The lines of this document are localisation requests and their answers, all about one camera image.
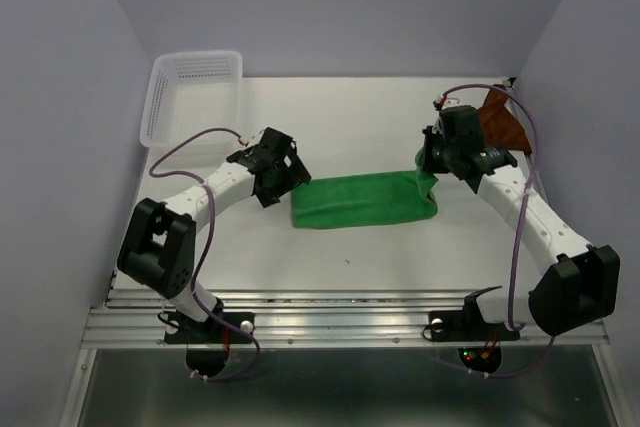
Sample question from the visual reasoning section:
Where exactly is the green microfiber towel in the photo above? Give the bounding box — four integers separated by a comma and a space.
291, 166, 438, 230

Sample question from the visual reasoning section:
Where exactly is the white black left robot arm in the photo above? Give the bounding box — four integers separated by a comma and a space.
117, 127, 311, 341

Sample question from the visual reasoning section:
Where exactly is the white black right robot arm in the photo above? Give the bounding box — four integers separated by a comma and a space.
417, 101, 620, 337

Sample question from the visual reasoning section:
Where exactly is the brown microfiber towel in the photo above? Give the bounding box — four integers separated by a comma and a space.
478, 85, 532, 154

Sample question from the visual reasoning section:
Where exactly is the white perforated plastic basket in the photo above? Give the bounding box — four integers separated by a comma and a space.
139, 50, 243, 149

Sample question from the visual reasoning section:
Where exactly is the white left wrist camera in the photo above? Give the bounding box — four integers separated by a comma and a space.
238, 131, 263, 148

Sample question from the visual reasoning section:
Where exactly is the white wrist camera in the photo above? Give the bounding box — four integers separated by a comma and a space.
433, 96, 460, 111
238, 131, 263, 148

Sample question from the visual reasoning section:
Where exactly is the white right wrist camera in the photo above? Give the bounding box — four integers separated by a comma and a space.
433, 96, 460, 111

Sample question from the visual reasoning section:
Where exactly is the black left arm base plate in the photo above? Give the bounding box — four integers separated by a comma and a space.
157, 311, 252, 345

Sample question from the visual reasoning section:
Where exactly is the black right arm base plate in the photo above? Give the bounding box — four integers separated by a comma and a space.
421, 286, 520, 343

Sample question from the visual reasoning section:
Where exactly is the aluminium mounting rail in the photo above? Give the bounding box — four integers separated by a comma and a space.
79, 289, 611, 348

